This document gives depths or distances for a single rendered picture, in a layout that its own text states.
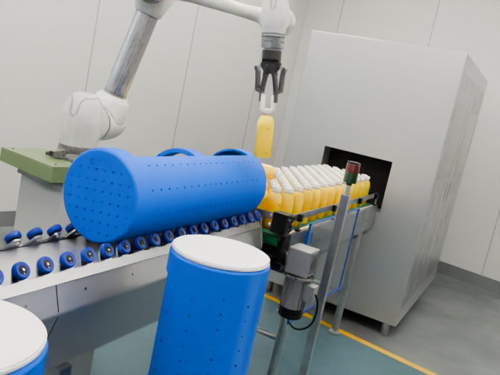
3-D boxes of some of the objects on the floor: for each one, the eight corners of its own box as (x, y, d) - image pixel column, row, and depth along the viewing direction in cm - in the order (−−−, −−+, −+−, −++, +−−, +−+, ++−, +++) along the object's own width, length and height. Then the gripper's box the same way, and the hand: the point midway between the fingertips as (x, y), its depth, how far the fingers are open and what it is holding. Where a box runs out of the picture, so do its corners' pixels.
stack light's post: (290, 405, 286) (341, 193, 268) (293, 402, 289) (343, 193, 271) (297, 408, 284) (349, 196, 266) (300, 405, 287) (351, 196, 269)
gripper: (248, 47, 218) (243, 109, 223) (288, 50, 211) (283, 114, 216) (257, 49, 225) (252, 109, 230) (295, 51, 218) (290, 113, 223)
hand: (268, 103), depth 222 cm, fingers closed on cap, 4 cm apart
